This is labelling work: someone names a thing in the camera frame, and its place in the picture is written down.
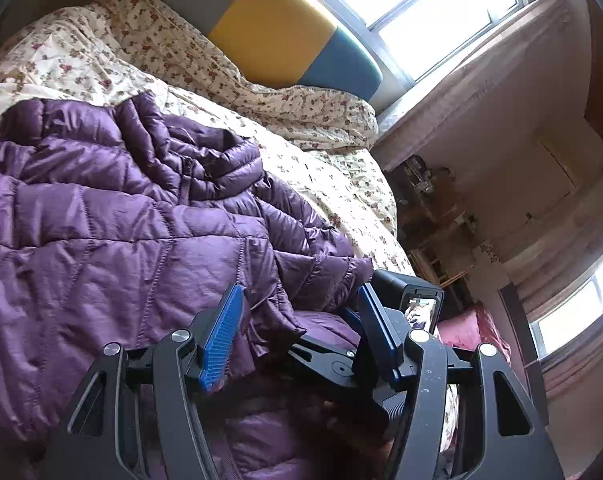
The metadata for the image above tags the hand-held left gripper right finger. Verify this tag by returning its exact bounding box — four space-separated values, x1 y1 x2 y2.
356 284 565 480

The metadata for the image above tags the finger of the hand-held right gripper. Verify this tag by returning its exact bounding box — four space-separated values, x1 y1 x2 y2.
339 305 365 335

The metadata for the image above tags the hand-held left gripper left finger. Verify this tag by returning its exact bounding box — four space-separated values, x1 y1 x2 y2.
44 284 250 480

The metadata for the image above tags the purple quilted puffer jacket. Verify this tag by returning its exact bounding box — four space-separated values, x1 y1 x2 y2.
0 91 382 480

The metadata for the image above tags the wooden chair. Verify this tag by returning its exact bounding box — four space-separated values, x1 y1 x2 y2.
411 245 469 286

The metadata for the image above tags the pink ruffled cloth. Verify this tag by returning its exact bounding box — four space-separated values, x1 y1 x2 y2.
439 302 512 366

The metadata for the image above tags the cluttered dark dresser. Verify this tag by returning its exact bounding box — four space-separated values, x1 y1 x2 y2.
391 155 482 241

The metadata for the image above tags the dark wooden panel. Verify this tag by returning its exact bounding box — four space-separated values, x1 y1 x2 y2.
499 282 549 426

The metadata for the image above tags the small side window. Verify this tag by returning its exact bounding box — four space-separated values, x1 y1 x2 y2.
529 250 603 361

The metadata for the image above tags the grey yellow blue headboard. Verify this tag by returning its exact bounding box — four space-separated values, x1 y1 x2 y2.
131 0 385 101

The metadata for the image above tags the cream floral duvet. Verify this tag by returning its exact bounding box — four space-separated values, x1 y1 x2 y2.
0 0 465 466

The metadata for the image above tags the large bright window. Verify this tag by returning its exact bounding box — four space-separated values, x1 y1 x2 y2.
276 0 532 83

